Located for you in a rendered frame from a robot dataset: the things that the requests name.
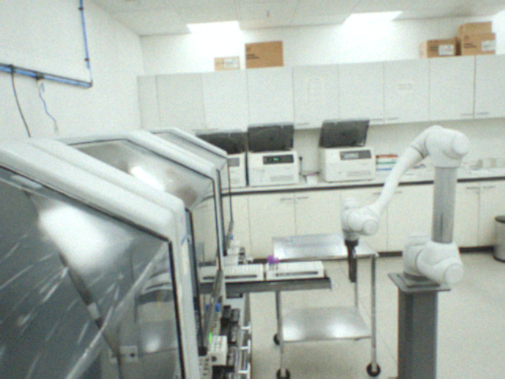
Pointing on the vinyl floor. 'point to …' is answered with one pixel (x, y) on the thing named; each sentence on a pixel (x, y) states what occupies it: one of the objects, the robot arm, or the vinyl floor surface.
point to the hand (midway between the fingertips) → (352, 275)
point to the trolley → (312, 247)
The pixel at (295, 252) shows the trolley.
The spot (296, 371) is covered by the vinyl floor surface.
